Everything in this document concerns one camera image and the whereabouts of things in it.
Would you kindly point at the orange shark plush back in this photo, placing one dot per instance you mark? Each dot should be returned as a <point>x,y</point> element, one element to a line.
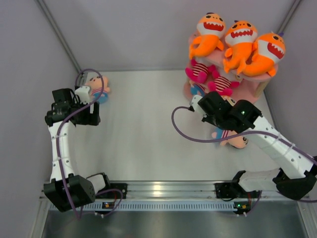
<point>211,28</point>

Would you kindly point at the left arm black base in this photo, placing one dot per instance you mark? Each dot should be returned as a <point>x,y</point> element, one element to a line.
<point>113,191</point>

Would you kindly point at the white slotted cable duct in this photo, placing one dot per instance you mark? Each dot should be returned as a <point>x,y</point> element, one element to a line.
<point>125,205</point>

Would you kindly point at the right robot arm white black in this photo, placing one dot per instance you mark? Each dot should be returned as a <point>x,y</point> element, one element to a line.
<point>295,176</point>

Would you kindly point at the aluminium frame post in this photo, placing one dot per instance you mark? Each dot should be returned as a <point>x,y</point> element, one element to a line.
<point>58,33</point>
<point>287,18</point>

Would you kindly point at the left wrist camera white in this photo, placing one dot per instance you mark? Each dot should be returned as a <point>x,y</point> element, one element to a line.
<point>83,93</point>

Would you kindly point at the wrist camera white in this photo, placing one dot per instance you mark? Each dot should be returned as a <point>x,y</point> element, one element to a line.
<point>194,106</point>
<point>83,93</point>

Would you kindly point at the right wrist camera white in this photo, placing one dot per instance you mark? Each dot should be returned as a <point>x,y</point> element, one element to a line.
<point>194,106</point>

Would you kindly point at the orange shark plush purple fin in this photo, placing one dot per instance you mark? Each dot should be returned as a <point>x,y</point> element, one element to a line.
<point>269,49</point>

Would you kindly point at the aluminium rail front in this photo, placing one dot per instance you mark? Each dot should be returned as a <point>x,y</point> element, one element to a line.
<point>167,189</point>

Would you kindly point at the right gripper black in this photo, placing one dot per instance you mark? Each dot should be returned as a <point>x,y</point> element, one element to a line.
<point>208,119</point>

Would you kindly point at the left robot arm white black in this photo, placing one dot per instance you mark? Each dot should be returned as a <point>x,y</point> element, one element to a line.
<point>67,189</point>

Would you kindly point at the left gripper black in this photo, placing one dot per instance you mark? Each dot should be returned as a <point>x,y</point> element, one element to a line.
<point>91,118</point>

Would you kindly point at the boy doll plush on shelf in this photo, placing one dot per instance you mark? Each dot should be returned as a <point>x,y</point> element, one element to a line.
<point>197,88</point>

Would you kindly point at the panda plush yellow glasses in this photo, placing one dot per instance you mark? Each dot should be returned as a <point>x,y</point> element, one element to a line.
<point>222,85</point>
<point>230,100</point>

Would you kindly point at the boy doll plush left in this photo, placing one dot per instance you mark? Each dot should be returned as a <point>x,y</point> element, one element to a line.
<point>99,85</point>

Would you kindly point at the pink panda plush on shelf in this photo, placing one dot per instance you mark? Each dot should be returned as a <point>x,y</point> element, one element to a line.
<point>199,71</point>

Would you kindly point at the aluminium frame post right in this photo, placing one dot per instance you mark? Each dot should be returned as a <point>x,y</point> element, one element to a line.
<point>287,18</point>

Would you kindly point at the boy doll plush right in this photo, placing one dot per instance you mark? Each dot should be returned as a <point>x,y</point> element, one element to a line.
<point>239,142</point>

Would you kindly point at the aluminium frame post left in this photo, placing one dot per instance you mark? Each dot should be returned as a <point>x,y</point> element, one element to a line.
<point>58,33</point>

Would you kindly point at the pink three-tier shelf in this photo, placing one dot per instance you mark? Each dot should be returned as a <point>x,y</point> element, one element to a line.
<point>249,89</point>

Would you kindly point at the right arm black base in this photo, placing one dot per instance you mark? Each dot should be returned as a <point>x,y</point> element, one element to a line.
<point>232,190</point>

